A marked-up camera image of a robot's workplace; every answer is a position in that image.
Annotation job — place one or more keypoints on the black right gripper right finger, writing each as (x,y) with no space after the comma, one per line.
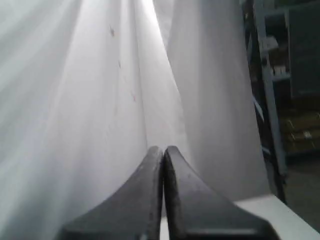
(195,211)

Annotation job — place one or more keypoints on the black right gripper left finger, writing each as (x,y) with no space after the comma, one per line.
(133,212)

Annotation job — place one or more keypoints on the white backdrop curtain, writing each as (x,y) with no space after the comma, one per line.
(87,86)

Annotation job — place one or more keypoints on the blue metal shelf rack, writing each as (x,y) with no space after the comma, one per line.
(282,40)

